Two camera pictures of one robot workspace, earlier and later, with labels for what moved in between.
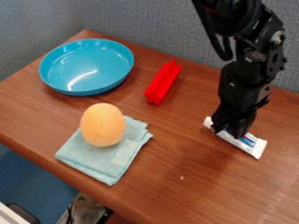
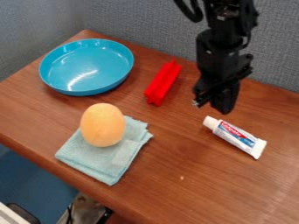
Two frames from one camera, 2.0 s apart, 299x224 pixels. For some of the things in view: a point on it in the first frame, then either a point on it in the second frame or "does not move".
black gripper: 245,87 to 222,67
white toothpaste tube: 250,144 does not move
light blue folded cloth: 106,163 does not move
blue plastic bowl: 86,66 does not move
